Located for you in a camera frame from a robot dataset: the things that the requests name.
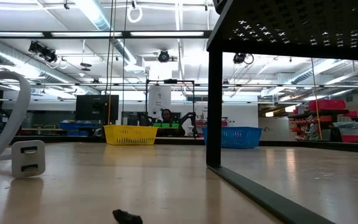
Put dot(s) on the silver ventilation duct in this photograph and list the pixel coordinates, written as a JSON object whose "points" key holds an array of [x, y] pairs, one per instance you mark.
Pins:
{"points": [[11, 59]]}

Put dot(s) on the person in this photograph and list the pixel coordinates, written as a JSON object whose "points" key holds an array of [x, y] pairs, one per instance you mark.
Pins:
{"points": [[166, 115]]}

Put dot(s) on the black aluminium rig frame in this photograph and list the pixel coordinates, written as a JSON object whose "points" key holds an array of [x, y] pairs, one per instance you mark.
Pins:
{"points": [[191, 141]]}

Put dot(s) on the green bins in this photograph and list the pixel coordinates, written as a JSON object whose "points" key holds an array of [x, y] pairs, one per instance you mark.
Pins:
{"points": [[166, 125]]}

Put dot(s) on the small blue bin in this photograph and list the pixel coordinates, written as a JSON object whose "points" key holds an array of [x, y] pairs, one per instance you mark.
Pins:
{"points": [[70, 126]]}

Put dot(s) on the black monitor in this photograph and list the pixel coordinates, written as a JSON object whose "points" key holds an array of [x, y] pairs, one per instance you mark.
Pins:
{"points": [[96, 109]]}

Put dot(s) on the black stand frame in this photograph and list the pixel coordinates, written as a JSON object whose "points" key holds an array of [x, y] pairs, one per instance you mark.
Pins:
{"points": [[170, 81]]}

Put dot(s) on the black spotlight cluster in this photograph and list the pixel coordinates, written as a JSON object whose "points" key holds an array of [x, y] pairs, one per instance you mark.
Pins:
{"points": [[47, 55]]}

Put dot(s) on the white cabinet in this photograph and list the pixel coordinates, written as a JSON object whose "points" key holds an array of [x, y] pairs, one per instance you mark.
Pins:
{"points": [[159, 99]]}

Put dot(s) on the blue plastic basket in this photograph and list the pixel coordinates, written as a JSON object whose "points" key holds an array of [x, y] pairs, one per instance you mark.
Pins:
{"points": [[241, 137]]}

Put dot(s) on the small black crumb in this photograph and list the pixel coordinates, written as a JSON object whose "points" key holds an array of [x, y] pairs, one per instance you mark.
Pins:
{"points": [[126, 217]]}

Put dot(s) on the storage rack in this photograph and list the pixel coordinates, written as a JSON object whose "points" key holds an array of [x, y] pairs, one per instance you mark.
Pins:
{"points": [[319, 112]]}

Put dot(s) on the black round ceiling camera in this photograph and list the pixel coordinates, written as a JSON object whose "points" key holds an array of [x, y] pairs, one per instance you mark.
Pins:
{"points": [[164, 56]]}

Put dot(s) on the black perforated metal shelf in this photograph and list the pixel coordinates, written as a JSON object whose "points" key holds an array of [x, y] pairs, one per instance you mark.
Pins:
{"points": [[291, 40]]}

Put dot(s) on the black background robot arm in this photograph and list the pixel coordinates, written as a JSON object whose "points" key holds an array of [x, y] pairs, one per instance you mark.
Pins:
{"points": [[193, 117]]}

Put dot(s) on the red storage bin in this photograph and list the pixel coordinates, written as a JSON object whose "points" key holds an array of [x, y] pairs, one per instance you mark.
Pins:
{"points": [[327, 105], [354, 139]]}

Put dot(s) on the white USB charger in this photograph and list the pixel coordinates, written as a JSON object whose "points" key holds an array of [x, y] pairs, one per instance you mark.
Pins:
{"points": [[28, 158]]}

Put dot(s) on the yellow plastic basket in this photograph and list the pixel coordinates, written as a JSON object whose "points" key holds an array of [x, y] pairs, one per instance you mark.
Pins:
{"points": [[130, 134]]}

